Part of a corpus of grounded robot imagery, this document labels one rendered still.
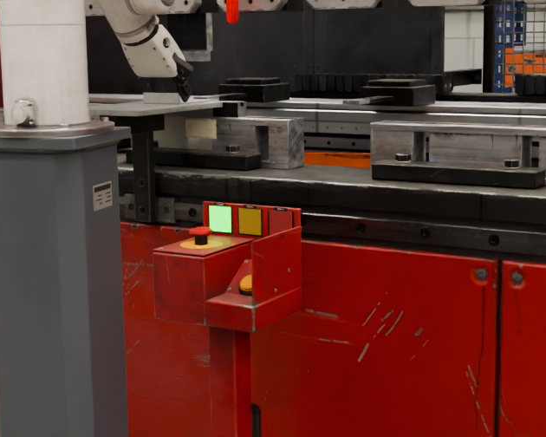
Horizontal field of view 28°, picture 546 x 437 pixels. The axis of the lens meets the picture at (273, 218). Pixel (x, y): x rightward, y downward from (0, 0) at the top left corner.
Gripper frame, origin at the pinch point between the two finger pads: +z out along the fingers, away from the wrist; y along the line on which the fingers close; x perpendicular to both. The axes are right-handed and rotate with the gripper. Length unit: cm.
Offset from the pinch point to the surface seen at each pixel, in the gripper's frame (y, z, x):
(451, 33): 98, 270, -326
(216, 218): -21.2, 4.4, 27.4
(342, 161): 47, 140, -108
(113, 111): -1.4, -11.4, 17.2
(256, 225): -29.4, 4.8, 28.0
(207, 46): -4.3, -2.1, -10.6
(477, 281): -67, 16, 27
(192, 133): -1.7, 9.5, 2.3
